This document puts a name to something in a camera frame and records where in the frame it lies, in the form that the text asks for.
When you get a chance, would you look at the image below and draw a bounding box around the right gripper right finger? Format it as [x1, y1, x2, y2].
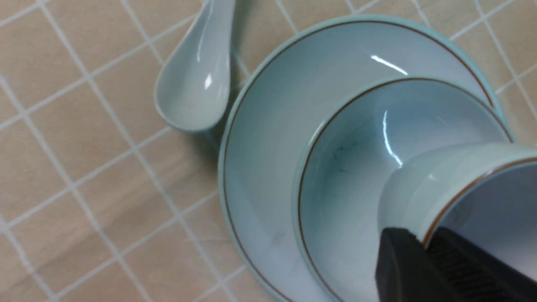
[427, 227, 537, 302]

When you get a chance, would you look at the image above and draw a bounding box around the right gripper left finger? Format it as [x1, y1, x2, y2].
[375, 228, 454, 302]

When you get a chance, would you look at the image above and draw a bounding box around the plain pale blue cup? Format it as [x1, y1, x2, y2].
[377, 143, 537, 280]

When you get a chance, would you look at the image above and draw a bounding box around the pale blue shallow bowl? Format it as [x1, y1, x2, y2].
[293, 77, 514, 302]

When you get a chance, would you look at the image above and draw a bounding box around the plain white ceramic spoon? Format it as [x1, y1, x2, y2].
[154, 0, 235, 133]

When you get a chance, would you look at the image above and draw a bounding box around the pale blue flat plate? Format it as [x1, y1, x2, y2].
[218, 15, 516, 302]

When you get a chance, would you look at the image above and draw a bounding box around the checkered beige tablecloth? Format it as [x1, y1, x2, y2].
[0, 0, 537, 302]

